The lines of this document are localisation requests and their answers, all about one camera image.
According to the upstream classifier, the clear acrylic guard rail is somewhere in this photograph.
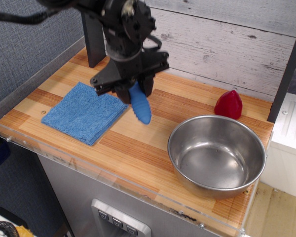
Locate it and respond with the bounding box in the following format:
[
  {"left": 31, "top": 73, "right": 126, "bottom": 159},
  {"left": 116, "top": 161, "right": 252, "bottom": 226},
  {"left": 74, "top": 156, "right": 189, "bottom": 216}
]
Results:
[{"left": 0, "top": 36, "right": 274, "bottom": 237}]

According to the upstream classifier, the blue handled metal spoon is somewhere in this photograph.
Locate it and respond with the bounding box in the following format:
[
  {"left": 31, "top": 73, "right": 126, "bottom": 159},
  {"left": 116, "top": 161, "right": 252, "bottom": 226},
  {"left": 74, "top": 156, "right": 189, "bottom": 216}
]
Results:
[{"left": 129, "top": 82, "right": 151, "bottom": 124}]

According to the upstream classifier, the white metal cabinet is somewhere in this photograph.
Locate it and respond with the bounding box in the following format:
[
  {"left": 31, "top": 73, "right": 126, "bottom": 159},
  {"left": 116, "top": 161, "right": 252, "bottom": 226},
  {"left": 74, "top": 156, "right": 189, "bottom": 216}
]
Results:
[{"left": 260, "top": 93, "right": 296, "bottom": 197}]

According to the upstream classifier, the red plastic cone toy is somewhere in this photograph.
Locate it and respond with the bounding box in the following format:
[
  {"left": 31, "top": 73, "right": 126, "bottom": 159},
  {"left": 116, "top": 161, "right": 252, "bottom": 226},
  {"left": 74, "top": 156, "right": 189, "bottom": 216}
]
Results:
[{"left": 214, "top": 90, "right": 243, "bottom": 119}]

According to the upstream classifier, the dark grey right post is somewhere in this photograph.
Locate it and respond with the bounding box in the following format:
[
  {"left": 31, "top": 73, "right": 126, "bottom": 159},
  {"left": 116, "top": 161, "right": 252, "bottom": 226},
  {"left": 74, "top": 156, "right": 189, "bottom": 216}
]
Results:
[{"left": 267, "top": 40, "right": 296, "bottom": 123}]

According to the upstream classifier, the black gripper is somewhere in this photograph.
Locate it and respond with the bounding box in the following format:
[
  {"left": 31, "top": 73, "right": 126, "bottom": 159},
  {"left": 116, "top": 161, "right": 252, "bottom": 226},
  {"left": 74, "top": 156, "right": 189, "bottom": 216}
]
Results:
[{"left": 90, "top": 51, "right": 169, "bottom": 104}]

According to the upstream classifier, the dark grey post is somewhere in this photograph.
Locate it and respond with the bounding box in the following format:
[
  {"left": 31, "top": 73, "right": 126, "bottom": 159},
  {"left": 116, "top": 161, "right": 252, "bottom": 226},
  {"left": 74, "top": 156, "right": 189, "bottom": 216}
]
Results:
[
  {"left": 81, "top": 13, "right": 106, "bottom": 68},
  {"left": 267, "top": 40, "right": 296, "bottom": 123}
]

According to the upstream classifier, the silver control panel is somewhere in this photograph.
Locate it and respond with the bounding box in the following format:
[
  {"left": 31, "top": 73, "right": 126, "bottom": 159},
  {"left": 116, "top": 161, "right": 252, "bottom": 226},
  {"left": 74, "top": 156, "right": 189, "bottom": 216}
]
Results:
[{"left": 91, "top": 198, "right": 152, "bottom": 237}]

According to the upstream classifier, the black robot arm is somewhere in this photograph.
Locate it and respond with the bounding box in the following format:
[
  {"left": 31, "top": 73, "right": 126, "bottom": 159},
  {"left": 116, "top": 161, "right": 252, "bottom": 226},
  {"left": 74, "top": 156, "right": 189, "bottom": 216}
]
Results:
[{"left": 0, "top": 0, "right": 169, "bottom": 106}]

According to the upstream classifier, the folded blue towel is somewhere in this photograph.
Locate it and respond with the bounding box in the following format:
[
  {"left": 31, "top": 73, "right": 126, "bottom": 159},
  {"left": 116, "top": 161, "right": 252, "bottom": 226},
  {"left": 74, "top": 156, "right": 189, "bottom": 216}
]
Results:
[{"left": 41, "top": 82, "right": 128, "bottom": 146}]

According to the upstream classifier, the stainless steel bowl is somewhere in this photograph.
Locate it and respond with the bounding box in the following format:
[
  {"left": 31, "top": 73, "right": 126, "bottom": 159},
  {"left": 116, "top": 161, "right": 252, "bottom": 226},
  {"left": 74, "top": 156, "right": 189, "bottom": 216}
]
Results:
[{"left": 167, "top": 115, "right": 266, "bottom": 199}]

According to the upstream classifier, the black braided cable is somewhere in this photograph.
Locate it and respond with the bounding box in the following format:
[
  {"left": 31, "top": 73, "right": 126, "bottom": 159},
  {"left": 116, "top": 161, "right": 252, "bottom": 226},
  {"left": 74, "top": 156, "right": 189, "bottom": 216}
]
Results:
[{"left": 0, "top": 219, "right": 22, "bottom": 237}]

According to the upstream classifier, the grey toy kitchen cabinet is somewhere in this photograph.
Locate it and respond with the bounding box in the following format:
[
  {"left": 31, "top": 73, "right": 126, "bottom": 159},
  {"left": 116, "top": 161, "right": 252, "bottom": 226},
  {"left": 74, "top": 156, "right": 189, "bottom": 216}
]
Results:
[{"left": 38, "top": 156, "right": 215, "bottom": 237}]

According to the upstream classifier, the dark grey left post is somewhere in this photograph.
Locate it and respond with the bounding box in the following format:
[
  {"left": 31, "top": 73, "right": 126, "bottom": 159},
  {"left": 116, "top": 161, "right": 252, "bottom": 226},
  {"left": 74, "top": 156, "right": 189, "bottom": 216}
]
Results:
[{"left": 81, "top": 13, "right": 106, "bottom": 68}]

